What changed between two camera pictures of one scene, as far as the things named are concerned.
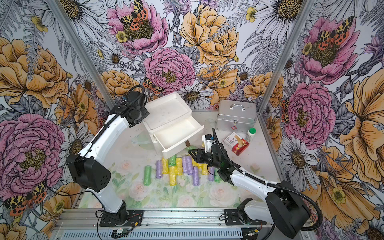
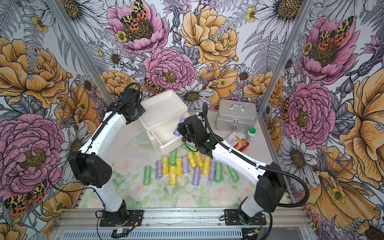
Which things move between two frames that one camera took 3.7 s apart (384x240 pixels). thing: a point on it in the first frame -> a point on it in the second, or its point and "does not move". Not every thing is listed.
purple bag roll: (211, 177) -> (176, 132)
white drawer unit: (176, 134) does not move
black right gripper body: (211, 162) -> (184, 133)
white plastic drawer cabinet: (170, 123) does not move
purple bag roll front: (195, 176) does not move
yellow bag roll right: (204, 170) does not move
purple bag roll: (159, 169) does not move
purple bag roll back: (189, 162) -> (212, 171)
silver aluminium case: (236, 116) does not move
